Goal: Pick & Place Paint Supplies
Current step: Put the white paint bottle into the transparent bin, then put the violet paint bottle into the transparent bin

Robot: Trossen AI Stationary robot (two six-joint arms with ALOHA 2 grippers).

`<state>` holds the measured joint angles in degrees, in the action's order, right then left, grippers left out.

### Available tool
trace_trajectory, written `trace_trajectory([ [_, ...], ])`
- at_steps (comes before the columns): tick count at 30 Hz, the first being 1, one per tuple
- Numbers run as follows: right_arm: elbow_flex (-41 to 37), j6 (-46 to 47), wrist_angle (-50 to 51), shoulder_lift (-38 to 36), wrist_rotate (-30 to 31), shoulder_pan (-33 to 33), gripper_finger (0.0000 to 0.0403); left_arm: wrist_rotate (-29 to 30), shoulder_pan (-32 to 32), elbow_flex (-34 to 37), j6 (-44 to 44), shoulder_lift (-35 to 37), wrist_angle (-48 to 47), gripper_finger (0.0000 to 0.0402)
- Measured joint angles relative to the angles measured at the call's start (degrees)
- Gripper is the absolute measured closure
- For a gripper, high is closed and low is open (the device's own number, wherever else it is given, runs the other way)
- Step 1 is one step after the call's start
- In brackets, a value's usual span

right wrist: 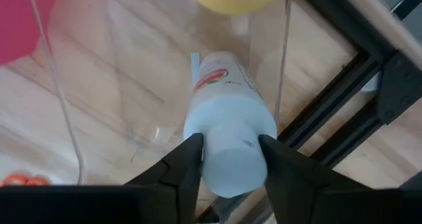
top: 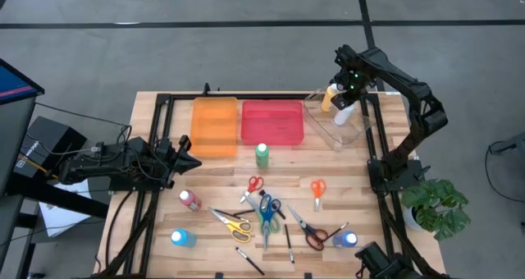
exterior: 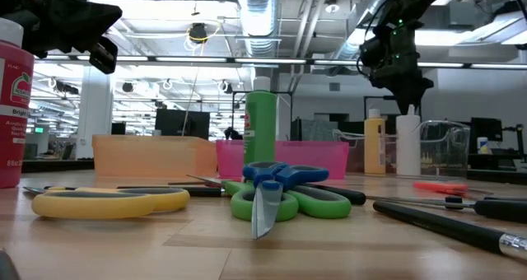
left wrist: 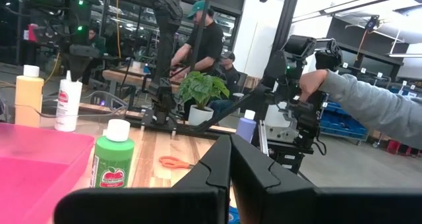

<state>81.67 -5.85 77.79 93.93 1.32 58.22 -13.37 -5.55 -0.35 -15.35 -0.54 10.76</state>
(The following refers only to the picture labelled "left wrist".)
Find red storage crate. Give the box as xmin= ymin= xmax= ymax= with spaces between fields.
xmin=386 ymin=140 xmax=422 ymax=158

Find yellow hanging cable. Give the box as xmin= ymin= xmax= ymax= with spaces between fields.
xmin=115 ymin=0 xmax=121 ymax=59

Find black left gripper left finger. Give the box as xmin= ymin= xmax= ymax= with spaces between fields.
xmin=53 ymin=134 xmax=232 ymax=224

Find green paint bottle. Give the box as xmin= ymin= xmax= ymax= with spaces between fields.
xmin=89 ymin=119 xmax=136 ymax=188

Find black equipment stand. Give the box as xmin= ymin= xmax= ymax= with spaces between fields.
xmin=265 ymin=131 xmax=314 ymax=175

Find orange-handled scissors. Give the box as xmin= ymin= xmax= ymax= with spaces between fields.
xmin=158 ymin=155 xmax=196 ymax=169

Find blue-violet paint bottle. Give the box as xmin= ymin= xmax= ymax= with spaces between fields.
xmin=235 ymin=109 xmax=257 ymax=144

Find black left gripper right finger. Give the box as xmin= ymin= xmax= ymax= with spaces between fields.
xmin=229 ymin=134 xmax=422 ymax=224

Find small spiky potted plant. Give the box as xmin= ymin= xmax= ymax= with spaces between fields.
xmin=131 ymin=51 xmax=146 ymax=70

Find wooden background table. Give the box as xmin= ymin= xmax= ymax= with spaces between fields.
xmin=102 ymin=67 xmax=181 ymax=93

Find long ceiling light bar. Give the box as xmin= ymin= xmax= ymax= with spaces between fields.
xmin=291 ymin=0 xmax=409 ymax=23

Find person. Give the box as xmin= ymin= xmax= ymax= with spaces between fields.
xmin=80 ymin=26 xmax=107 ymax=86
xmin=170 ymin=0 xmax=226 ymax=83
xmin=207 ymin=51 xmax=243 ymax=115

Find yellow paint bottle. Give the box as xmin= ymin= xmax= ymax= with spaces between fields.
xmin=14 ymin=65 xmax=45 ymax=128

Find green potted plant white pot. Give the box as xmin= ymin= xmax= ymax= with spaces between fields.
xmin=177 ymin=70 xmax=231 ymax=126

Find red sign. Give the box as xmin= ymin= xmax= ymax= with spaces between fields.
xmin=28 ymin=23 xmax=39 ymax=42

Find clear plastic bottle organizer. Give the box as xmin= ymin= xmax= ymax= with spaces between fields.
xmin=0 ymin=90 xmax=129 ymax=132

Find shelving with blue bins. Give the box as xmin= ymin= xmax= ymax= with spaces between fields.
xmin=318 ymin=61 xmax=422 ymax=144

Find white paint bottle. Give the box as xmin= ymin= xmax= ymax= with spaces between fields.
xmin=53 ymin=69 xmax=84 ymax=133

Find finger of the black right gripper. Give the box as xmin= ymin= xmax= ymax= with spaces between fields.
xmin=69 ymin=55 xmax=85 ymax=82
xmin=80 ymin=55 xmax=99 ymax=82

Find person's hand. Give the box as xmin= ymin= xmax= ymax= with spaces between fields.
xmin=298 ymin=69 xmax=329 ymax=103

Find pink plastic tray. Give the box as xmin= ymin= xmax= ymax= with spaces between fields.
xmin=0 ymin=122 xmax=96 ymax=224

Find person's forearm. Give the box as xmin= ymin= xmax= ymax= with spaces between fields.
xmin=318 ymin=69 xmax=422 ymax=151

